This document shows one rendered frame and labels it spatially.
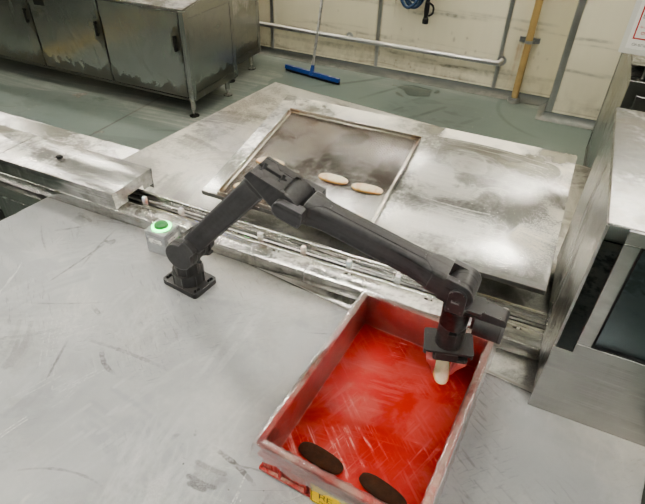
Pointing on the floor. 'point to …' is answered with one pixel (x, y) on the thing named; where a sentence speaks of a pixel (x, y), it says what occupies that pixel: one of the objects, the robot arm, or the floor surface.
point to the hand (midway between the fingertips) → (441, 369)
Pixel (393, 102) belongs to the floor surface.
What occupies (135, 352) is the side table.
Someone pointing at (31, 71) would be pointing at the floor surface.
